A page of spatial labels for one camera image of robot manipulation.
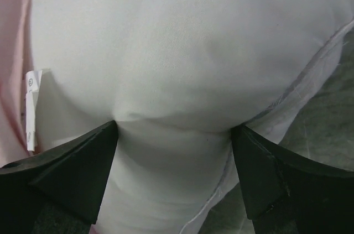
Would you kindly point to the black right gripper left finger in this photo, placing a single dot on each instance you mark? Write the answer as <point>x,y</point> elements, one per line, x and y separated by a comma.
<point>59,190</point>

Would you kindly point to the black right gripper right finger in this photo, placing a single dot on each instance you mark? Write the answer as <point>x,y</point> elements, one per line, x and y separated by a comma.
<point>284,192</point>

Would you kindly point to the pink pillowcase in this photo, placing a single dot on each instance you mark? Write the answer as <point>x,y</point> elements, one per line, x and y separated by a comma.
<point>16,61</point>

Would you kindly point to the white pillow insert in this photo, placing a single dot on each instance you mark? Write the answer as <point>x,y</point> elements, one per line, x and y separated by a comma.
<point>176,76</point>

